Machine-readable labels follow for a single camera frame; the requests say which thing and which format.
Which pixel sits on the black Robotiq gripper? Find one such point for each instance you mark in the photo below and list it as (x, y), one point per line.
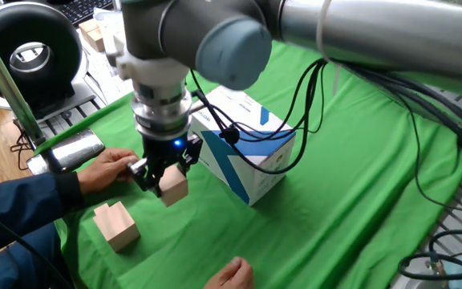
(164, 150)

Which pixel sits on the small wooden cube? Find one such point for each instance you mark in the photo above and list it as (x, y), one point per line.
(173, 186)

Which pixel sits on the notched wooden block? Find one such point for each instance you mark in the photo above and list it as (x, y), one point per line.
(116, 226)

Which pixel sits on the left forearm blue sleeve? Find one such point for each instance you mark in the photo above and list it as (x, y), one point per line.
(22, 204)

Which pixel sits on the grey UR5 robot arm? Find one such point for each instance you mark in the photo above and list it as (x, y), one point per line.
(375, 36)

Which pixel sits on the person's left hand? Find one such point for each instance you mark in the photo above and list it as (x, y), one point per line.
(106, 170)

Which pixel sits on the person's right hand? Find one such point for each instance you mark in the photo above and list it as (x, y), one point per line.
(233, 277)

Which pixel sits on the white blue cardboard box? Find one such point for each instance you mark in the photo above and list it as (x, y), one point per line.
(235, 106)

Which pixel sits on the stack of white papers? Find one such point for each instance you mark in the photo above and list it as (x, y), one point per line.
(108, 84)

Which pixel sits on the glossy smartphone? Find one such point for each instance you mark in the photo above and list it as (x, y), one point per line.
(66, 150)

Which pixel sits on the light wooden block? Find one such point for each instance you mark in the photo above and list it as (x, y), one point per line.
(88, 26)
(96, 40)

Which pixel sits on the green cloth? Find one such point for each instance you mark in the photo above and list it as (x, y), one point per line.
(295, 241)

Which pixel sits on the black round fan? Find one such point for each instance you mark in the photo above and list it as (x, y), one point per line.
(58, 40)

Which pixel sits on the black keyboard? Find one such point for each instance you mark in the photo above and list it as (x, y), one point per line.
(82, 10)

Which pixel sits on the person's dark blue trousers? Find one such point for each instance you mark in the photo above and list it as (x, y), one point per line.
(22, 269)

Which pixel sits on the aluminium frame post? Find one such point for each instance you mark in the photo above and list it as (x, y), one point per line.
(10, 92)

